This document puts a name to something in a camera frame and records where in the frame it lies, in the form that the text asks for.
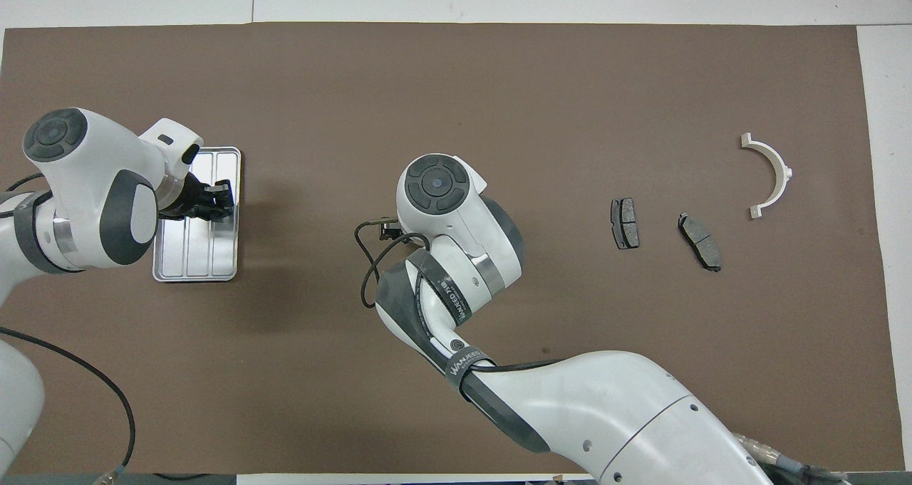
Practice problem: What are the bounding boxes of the dark grey angled brake pad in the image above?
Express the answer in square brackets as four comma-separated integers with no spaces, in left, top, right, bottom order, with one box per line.
[677,212,722,273]

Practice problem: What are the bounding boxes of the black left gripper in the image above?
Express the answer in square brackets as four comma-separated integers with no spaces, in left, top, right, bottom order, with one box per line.
[158,174,236,221]

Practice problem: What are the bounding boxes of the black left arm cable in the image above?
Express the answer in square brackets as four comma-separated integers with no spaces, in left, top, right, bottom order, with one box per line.
[0,174,138,471]

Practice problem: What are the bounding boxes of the dark grey straight brake pad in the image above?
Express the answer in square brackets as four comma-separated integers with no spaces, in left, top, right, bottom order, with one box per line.
[611,197,641,251]

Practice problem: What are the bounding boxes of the brown table mat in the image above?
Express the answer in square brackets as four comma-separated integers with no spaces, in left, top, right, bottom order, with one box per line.
[0,22,906,475]

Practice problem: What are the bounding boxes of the silver metal tray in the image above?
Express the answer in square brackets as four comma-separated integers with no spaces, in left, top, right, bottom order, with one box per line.
[152,147,242,283]

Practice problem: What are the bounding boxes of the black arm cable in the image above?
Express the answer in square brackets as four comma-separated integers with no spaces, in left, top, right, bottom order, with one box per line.
[354,218,432,309]
[0,174,138,471]

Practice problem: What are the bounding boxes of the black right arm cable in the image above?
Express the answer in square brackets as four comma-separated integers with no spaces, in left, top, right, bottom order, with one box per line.
[354,218,432,309]

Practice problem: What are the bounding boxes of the white curved plastic bracket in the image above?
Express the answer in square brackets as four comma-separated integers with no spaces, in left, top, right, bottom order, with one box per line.
[740,132,794,219]

